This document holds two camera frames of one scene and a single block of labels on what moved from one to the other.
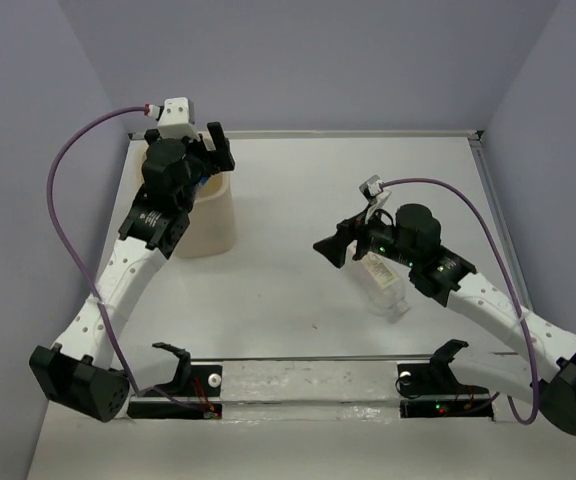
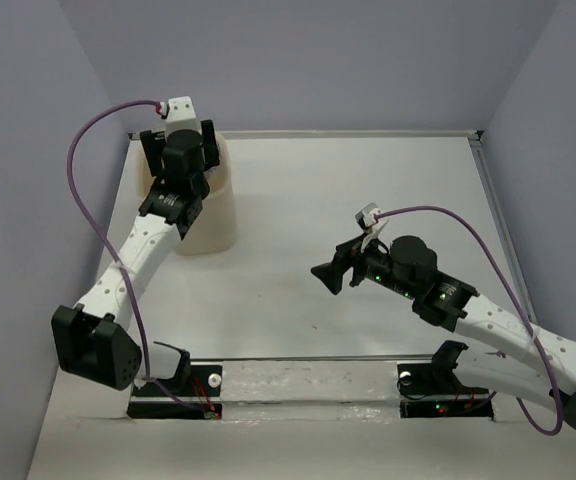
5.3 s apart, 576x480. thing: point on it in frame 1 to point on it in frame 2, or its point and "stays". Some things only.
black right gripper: [334, 247] to [331, 273]
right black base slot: [430, 390] stays
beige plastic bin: [212, 227] stays
